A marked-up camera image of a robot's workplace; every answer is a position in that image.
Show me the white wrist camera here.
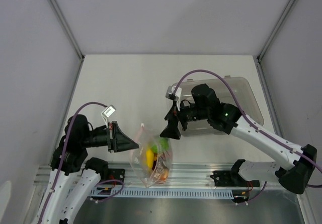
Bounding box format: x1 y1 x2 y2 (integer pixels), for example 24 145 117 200
166 86 182 111
101 105 116 128

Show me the right aluminium frame post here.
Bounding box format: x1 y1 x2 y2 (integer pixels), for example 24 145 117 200
257 0 298 63

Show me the aluminium frame post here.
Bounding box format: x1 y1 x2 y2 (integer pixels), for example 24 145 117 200
257 0 298 63
47 0 85 62

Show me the yellow lemon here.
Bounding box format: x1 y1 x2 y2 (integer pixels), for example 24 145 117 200
151 145 158 153

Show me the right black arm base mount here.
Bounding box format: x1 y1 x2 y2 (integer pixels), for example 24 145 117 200
210 170 260 187

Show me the left aluminium frame post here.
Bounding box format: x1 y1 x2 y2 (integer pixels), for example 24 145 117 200
47 0 85 62

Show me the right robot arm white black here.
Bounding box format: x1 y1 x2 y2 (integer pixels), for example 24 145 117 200
160 84 318 194

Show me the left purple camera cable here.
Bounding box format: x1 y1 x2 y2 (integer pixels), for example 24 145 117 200
36 102 108 222

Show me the purple camera cable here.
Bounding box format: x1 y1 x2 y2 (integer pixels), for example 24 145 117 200
36 102 108 222
175 69 322 188

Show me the grey translucent plastic bin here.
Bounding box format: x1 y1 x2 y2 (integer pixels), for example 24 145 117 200
178 77 264 136

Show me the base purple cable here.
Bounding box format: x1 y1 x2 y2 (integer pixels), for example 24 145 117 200
232 180 268 207
89 178 126 204

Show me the white slotted cable duct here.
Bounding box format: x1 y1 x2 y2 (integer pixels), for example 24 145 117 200
89 187 233 199

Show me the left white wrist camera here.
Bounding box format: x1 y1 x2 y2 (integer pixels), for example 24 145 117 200
101 105 116 128

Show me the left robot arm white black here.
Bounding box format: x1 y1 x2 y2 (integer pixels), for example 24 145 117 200
32 114 139 223

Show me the green round vegetable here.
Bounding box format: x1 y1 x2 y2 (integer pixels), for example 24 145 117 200
159 137 169 151

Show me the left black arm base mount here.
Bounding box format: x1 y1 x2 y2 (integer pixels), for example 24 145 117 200
107 169 125 187

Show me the orange potato piece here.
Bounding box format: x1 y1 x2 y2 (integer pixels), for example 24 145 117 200
156 169 169 184

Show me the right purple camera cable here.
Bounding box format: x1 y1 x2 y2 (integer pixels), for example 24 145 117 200
175 69 322 188

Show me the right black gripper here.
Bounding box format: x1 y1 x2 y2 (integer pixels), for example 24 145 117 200
160 99 210 140

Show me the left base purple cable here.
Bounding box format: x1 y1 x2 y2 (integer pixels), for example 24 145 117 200
89 178 126 204

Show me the clear zip top bag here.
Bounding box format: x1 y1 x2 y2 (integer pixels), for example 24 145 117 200
129 124 173 188

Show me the yellow mango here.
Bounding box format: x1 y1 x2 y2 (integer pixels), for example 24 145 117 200
145 149 154 169

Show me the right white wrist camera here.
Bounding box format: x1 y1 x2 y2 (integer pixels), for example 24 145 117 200
166 86 182 111

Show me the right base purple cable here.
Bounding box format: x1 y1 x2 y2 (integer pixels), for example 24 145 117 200
232 180 268 207

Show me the aluminium rail beam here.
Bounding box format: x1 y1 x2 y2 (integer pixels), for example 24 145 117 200
33 163 284 190

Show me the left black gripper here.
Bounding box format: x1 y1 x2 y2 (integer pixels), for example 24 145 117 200
81 120 139 152

